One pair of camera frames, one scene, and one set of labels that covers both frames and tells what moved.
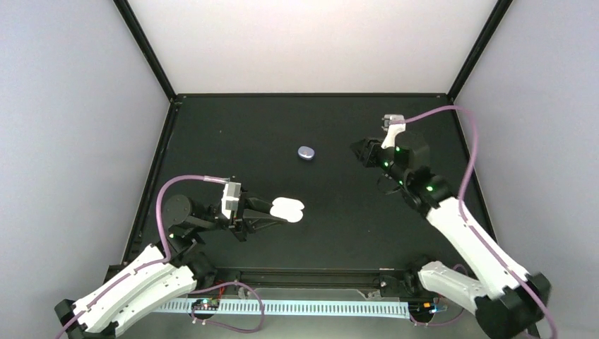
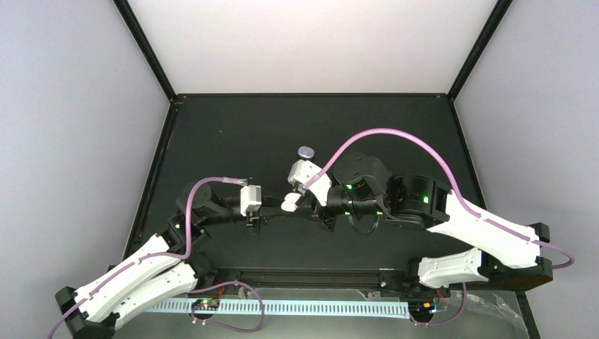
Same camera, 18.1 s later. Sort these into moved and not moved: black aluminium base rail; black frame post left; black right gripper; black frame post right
Moved: black right gripper
Not moved: black frame post left; black frame post right; black aluminium base rail
